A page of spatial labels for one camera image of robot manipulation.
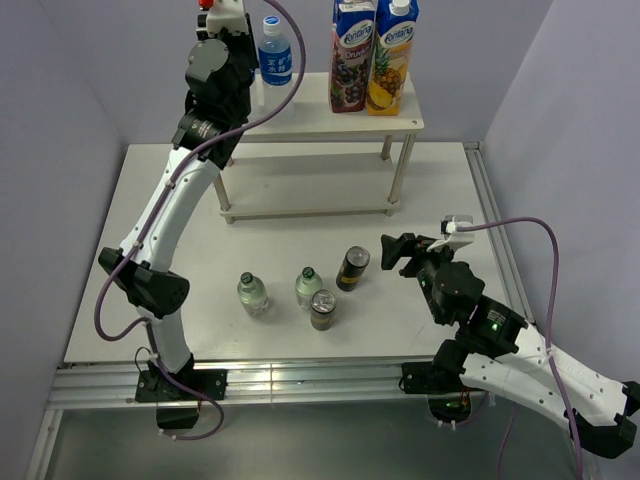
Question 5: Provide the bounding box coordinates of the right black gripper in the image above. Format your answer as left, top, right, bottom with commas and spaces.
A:
379, 231, 456, 323

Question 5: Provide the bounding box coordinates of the black yellow drink can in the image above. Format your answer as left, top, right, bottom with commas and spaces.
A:
336, 246, 371, 292
310, 289, 337, 331

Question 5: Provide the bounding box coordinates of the blue label water bottle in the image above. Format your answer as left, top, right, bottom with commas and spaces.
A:
258, 15, 293, 112

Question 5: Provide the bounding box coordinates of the clear green cap bottle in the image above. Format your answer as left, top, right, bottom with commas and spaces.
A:
295, 266, 323, 310
237, 272, 269, 316

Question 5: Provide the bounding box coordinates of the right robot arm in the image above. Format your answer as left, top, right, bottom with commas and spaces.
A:
381, 233, 639, 459

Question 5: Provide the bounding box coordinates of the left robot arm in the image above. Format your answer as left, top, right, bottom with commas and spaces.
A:
98, 10, 258, 399

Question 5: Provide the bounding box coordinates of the white two-tier shelf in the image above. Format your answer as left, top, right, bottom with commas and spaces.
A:
215, 73, 424, 224

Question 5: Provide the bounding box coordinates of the grape juice carton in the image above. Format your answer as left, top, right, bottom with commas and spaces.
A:
329, 1, 376, 113

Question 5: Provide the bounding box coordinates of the pineapple juice carton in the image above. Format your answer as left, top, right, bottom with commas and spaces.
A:
366, 0, 419, 116

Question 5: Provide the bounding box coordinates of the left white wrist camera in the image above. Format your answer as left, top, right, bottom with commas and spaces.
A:
197, 0, 249, 35

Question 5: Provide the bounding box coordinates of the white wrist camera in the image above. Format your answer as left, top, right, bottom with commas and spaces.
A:
427, 214, 475, 252
197, 0, 249, 35

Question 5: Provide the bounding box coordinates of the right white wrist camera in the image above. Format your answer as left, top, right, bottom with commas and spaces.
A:
427, 214, 475, 252

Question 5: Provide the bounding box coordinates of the right side aluminium rail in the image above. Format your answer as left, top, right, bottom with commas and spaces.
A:
463, 142, 536, 325

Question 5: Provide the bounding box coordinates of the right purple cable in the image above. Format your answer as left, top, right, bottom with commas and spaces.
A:
459, 216, 584, 480

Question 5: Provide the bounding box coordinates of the aluminium mounting rail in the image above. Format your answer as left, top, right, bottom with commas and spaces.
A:
45, 357, 424, 410

